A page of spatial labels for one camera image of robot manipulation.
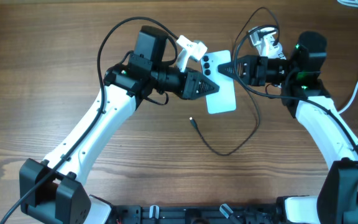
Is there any Galaxy S25 smartphone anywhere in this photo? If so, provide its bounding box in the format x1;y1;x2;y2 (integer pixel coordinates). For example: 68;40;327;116
201;50;236;114

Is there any black USB charging cable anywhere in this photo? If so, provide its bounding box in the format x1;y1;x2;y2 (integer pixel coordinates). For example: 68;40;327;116
188;6;281;157

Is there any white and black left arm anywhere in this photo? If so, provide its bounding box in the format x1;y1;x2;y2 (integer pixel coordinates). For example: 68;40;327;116
19;26;219;223

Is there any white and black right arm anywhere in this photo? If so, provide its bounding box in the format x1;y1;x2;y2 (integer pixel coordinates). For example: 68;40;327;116
218;31;358;223

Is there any white power strip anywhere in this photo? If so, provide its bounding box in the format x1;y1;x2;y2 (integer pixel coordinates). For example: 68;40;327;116
255;42;286;60

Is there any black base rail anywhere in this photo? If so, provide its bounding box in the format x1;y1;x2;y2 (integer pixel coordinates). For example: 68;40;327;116
106;203;289;224

